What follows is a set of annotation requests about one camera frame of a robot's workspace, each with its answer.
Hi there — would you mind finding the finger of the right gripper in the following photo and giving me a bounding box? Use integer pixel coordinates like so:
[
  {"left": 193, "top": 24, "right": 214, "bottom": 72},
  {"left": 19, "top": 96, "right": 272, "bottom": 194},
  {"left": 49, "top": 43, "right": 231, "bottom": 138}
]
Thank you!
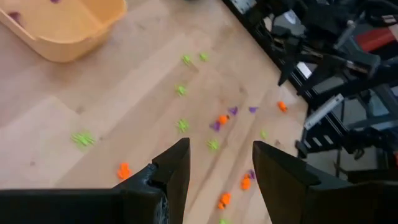
[
  {"left": 279, "top": 54, "right": 301, "bottom": 86},
  {"left": 279, "top": 46, "right": 295, "bottom": 84}
]

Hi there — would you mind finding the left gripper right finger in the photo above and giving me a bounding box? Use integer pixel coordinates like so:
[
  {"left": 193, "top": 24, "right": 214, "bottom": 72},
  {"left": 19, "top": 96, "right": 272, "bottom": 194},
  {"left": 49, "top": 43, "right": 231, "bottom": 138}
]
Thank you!
[{"left": 251, "top": 141, "right": 323, "bottom": 224}]

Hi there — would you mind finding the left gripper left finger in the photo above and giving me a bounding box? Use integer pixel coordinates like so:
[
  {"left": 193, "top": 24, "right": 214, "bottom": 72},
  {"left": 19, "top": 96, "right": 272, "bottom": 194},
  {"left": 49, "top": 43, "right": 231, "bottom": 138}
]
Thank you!
[{"left": 148, "top": 138, "right": 192, "bottom": 224}]

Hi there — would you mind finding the orange caterpillar toy centre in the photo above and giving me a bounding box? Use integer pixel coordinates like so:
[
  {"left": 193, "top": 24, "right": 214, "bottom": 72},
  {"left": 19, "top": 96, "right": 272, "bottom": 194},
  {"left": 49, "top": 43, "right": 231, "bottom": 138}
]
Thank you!
[{"left": 241, "top": 174, "right": 252, "bottom": 191}]

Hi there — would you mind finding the orange caterpillar toy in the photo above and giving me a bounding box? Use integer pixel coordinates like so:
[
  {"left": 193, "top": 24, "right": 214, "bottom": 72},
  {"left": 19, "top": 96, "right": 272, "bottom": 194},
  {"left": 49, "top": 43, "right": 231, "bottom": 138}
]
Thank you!
[
  {"left": 241, "top": 174, "right": 252, "bottom": 191},
  {"left": 217, "top": 192, "right": 233, "bottom": 211}
]

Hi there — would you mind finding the orange caterpillar toy left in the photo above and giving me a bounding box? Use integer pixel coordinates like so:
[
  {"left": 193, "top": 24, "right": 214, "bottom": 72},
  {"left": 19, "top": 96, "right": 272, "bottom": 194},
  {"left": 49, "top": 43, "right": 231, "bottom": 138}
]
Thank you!
[{"left": 217, "top": 192, "right": 233, "bottom": 211}]

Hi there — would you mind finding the yellow plastic bin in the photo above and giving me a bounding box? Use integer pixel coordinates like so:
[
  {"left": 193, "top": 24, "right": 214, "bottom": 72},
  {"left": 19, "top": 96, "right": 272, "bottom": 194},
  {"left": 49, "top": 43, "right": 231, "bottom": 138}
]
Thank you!
[{"left": 0, "top": 0, "right": 128, "bottom": 63}]

